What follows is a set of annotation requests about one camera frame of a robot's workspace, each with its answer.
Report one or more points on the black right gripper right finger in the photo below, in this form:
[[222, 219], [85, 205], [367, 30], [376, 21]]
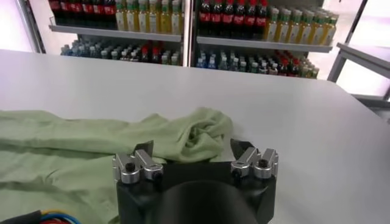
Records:
[[262, 164]]

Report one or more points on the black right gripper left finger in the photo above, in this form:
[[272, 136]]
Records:
[[131, 169]]

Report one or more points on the light green printed t-shirt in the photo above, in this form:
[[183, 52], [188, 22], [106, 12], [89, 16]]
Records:
[[61, 170]]

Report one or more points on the grey metal shelf board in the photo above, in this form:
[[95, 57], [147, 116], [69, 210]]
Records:
[[265, 45], [115, 33]]

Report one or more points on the yellow juice bottle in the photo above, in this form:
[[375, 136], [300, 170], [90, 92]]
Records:
[[303, 31], [164, 20], [329, 33], [293, 30], [131, 19], [121, 18], [153, 20], [272, 29], [142, 19], [317, 33], [282, 30], [175, 21]]

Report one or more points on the red cap cola bottle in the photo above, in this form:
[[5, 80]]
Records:
[[87, 14], [216, 22], [238, 23], [65, 12], [109, 15], [76, 13], [261, 24], [227, 22], [205, 21], [250, 23], [55, 12], [98, 14]]

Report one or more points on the white side table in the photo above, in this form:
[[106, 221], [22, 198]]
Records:
[[362, 56]]

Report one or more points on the grey metal drink shelf unit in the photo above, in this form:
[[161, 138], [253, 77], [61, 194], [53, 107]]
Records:
[[195, 30], [186, 30]]

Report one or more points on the thin black diagonal pole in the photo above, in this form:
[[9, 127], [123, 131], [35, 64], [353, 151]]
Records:
[[356, 21]]

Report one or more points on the grey diagonal window post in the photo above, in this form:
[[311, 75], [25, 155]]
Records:
[[30, 27]]

